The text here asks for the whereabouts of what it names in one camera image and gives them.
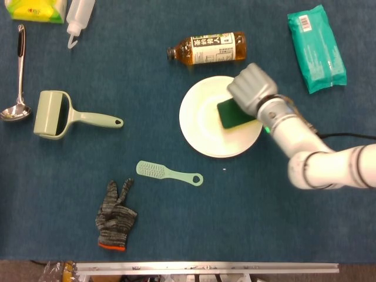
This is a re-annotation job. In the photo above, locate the pale green scrub brush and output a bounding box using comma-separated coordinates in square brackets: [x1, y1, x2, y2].
[136, 160, 204, 186]

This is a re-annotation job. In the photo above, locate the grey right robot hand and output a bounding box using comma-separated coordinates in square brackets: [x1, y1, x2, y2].
[226, 62, 278, 117]

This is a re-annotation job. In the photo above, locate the green yellow sponge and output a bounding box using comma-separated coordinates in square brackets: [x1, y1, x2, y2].
[216, 98, 256, 129]

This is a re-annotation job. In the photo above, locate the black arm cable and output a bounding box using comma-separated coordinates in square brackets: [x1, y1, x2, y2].
[316, 132, 376, 140]

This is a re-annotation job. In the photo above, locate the blue table cloth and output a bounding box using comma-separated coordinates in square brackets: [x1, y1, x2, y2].
[0, 0, 376, 264]

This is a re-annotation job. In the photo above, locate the grey knitted work glove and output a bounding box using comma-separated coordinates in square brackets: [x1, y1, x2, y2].
[95, 177, 138, 252]

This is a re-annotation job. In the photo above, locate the aluminium frame rail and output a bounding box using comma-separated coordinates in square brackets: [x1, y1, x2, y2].
[75, 262, 340, 276]

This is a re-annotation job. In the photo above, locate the pale green lint roller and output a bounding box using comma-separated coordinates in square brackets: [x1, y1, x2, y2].
[33, 90, 125, 140]

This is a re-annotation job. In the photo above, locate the crumpled clear plastic bag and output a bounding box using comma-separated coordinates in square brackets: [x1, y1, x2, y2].
[38, 260, 78, 282]

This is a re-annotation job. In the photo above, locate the steel soup ladle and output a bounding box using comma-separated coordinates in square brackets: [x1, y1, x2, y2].
[0, 23, 32, 122]

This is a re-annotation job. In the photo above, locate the white squeeze bottle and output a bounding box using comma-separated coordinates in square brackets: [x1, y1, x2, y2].
[66, 0, 96, 49]

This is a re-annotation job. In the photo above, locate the teal wet wipes pack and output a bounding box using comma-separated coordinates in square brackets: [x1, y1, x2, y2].
[287, 4, 348, 95]

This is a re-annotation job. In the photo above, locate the yellow green tissue pack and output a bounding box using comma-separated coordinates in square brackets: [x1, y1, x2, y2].
[4, 0, 68, 24]

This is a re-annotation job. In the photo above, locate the amber tea bottle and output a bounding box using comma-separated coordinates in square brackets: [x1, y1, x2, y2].
[166, 31, 247, 66]

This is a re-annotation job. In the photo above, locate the white round plate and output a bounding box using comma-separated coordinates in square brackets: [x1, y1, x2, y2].
[179, 75, 264, 159]

